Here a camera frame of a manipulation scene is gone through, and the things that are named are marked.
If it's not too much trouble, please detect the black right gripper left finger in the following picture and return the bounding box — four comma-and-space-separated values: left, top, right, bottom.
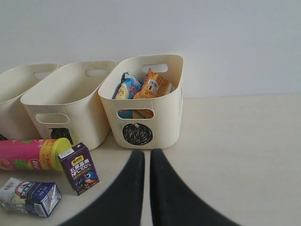
61, 150, 145, 226

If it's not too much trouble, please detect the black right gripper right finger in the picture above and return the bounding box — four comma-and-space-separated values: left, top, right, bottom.
150, 149, 238, 226

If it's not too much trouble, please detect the white blue milk carton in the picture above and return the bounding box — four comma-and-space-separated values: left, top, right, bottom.
0, 178, 62, 218

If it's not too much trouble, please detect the pink Lays chips can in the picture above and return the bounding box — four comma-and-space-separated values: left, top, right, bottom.
0, 138, 71, 171

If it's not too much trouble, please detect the blue noodle packet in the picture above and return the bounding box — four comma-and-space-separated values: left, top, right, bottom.
111, 72, 144, 118

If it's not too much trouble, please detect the orange noodle packet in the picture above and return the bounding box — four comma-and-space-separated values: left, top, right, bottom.
132, 68, 176, 119

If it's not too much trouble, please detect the purple juice carton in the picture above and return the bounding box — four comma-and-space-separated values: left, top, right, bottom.
58, 143, 99, 196

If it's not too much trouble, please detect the right cream plastic bin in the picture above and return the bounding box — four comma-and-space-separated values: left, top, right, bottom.
98, 55, 183, 149

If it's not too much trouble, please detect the cream plastic bin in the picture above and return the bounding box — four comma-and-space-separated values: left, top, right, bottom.
98, 55, 183, 149
0, 64, 59, 140
20, 61, 117, 150

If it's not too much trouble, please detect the middle cream plastic bin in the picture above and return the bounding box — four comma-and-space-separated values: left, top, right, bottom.
20, 61, 117, 150

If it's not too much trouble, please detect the left cream plastic bin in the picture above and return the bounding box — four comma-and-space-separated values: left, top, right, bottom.
0, 64, 59, 140

